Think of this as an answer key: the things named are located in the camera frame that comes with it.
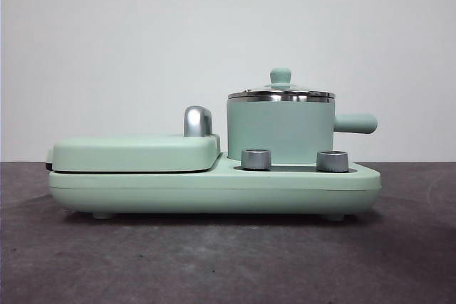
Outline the green steamer pot with handle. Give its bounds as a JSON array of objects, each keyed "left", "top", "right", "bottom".
[{"left": 225, "top": 96, "right": 378, "bottom": 163}]

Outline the green breakfast machine base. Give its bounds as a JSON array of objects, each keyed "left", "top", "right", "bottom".
[{"left": 48, "top": 152, "right": 382, "bottom": 221}]

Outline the glass pot lid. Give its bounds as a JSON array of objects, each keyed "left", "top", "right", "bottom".
[{"left": 227, "top": 66, "right": 336, "bottom": 101}]

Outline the green griddle lid, silver handle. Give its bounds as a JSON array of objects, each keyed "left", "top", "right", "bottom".
[{"left": 45, "top": 105, "right": 222, "bottom": 174}]

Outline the silver control knob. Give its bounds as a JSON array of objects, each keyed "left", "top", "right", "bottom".
[
  {"left": 240, "top": 147, "right": 273, "bottom": 170},
  {"left": 315, "top": 150, "right": 349, "bottom": 172}
]

